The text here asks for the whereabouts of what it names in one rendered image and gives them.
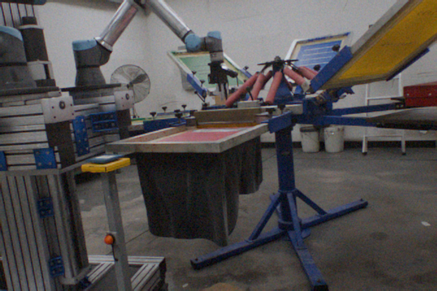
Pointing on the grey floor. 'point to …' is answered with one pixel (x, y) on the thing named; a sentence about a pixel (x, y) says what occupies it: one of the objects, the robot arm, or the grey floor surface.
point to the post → (114, 215)
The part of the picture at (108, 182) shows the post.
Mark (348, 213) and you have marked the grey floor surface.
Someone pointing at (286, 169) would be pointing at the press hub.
